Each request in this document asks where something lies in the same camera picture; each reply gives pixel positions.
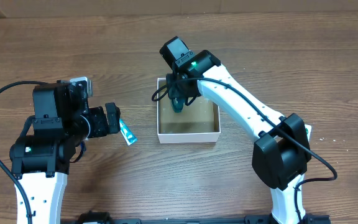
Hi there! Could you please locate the green white toothpaste tube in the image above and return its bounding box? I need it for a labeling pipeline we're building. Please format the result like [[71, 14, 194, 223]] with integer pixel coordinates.
[[119, 119, 137, 146]]

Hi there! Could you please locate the white cardboard box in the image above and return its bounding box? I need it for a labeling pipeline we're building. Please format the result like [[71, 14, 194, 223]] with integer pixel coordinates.
[[156, 77, 222, 144]]

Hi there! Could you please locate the green white floss packet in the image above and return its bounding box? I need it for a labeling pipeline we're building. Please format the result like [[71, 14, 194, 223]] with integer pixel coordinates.
[[305, 124, 312, 141]]

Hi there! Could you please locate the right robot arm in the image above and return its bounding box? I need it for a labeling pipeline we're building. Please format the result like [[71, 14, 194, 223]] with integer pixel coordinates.
[[159, 36, 311, 223]]

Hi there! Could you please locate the blue liquid bottle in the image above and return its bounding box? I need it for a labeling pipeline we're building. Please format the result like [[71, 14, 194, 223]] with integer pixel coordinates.
[[171, 98, 185, 113]]

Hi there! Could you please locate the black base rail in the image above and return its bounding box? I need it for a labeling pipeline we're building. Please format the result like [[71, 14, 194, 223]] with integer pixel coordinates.
[[76, 211, 332, 224]]

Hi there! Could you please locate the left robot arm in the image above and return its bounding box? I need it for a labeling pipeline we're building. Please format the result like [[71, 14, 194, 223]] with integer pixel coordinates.
[[9, 79, 121, 223]]

